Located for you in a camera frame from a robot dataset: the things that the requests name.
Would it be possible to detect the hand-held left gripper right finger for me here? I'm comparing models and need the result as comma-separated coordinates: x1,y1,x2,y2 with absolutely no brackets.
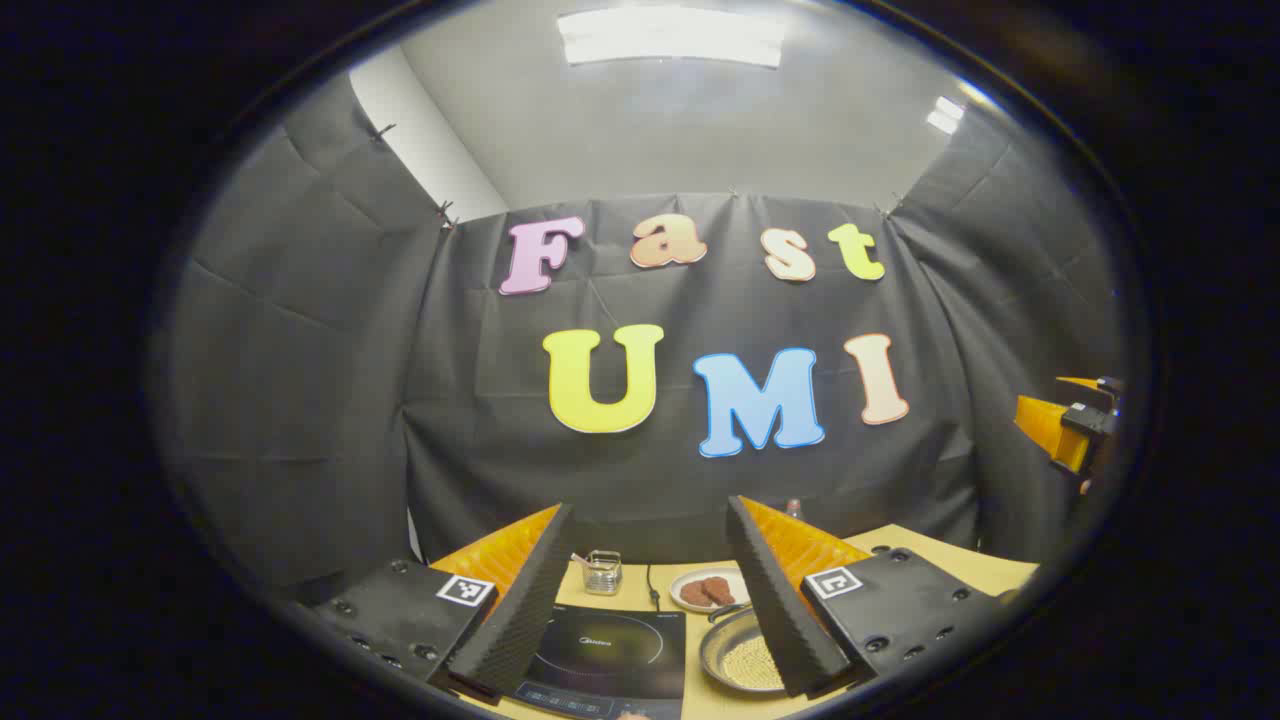
726,495,1011,699

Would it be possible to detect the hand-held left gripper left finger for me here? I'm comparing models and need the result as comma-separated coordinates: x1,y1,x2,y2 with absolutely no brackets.
300,503,576,706

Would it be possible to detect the steel pot with soybeans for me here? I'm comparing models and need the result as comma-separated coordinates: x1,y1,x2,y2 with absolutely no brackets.
698,603,791,694

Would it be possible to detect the black induction cooktop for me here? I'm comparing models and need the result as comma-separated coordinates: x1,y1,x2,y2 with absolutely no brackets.
510,603,688,720

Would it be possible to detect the white round plate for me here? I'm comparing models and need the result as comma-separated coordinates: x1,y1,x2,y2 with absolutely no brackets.
668,566,751,613

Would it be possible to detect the black backdrop cloth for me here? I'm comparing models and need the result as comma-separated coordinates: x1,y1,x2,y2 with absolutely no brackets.
150,75,1126,601

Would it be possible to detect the large ceiling light panel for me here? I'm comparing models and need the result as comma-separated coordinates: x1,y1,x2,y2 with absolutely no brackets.
557,5,786,69

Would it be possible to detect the metal wire utensil holder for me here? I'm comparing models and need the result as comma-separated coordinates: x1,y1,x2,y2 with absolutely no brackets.
583,550,623,597

